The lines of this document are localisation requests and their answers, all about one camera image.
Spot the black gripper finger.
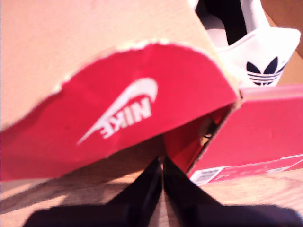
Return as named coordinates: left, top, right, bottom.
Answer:
left=104, top=157, right=163, bottom=211
left=163, top=156, right=223, bottom=209

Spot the red cardboard shoebox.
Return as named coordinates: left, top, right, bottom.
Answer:
left=0, top=0, right=303, bottom=187

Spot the blue suede sneaker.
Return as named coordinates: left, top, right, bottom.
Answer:
left=194, top=0, right=302, bottom=87

